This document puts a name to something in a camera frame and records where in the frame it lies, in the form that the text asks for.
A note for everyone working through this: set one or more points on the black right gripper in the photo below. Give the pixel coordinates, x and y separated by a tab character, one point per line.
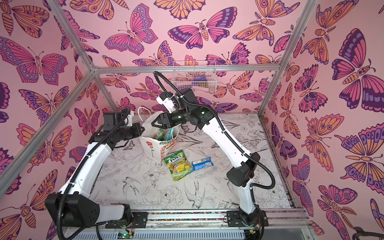
162	120

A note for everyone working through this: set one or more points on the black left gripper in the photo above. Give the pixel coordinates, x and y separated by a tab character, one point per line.
134	127

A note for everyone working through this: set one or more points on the teal Fox's fruits bag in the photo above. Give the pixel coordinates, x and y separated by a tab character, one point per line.
169	135

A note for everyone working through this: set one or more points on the white paper bag with flower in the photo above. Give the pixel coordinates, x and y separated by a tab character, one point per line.
157	143

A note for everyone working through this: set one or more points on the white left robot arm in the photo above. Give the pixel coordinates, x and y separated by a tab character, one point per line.
72	205

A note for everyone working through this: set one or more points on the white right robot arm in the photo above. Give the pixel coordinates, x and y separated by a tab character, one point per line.
185	108

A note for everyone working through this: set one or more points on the green Fox's spring tea bag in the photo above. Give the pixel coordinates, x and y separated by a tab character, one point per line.
178	165

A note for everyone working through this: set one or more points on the blue snack packet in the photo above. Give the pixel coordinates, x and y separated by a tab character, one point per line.
202	163

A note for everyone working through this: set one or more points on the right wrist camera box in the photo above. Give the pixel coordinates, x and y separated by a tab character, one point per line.
167	102

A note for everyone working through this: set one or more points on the white wire basket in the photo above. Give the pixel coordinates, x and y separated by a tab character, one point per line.
197	75

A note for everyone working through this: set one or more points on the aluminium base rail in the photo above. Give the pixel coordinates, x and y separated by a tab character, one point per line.
222	224

